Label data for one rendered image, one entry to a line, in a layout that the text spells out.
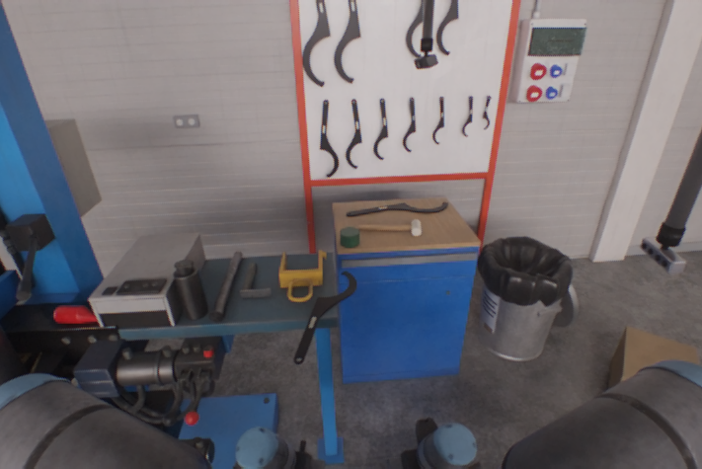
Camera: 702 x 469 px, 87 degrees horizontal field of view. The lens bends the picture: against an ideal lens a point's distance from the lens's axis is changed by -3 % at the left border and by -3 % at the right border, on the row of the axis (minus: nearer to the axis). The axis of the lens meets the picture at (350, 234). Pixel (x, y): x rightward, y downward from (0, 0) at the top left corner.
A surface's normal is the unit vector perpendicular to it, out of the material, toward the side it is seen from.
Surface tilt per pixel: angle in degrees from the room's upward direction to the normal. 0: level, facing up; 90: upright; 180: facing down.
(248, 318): 0
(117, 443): 29
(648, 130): 90
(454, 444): 20
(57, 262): 90
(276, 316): 0
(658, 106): 90
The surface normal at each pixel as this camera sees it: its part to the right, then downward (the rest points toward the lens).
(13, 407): -0.07, -0.81
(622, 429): -0.32, -0.83
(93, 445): 0.34, -0.74
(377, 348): 0.08, 0.48
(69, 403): 0.15, -0.98
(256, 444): -0.15, -0.68
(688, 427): 0.16, -0.62
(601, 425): -0.51, -0.79
